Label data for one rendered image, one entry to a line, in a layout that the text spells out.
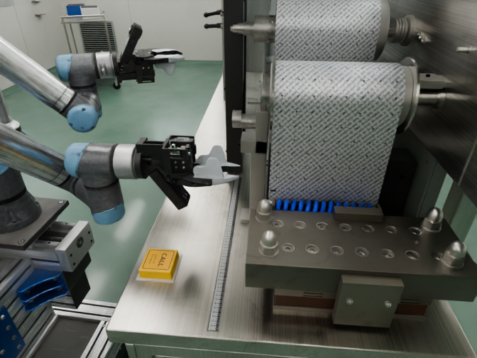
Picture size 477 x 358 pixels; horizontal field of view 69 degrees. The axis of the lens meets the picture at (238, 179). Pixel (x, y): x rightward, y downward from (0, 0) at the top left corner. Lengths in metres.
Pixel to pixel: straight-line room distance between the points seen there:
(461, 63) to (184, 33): 5.87
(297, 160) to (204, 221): 0.33
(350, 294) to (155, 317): 0.36
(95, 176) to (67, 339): 0.98
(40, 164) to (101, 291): 1.29
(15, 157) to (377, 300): 0.75
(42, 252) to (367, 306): 0.90
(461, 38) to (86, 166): 0.75
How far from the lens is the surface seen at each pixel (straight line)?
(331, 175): 0.74
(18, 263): 1.24
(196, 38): 6.40
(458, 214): 1.07
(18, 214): 1.18
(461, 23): 0.79
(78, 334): 1.65
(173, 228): 0.90
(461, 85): 0.74
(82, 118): 1.02
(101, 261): 2.23
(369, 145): 0.73
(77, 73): 1.13
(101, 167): 0.76
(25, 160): 0.85
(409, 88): 0.72
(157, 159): 0.74
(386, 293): 0.66
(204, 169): 0.70
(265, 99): 0.69
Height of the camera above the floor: 1.47
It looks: 32 degrees down
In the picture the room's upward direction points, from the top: straight up
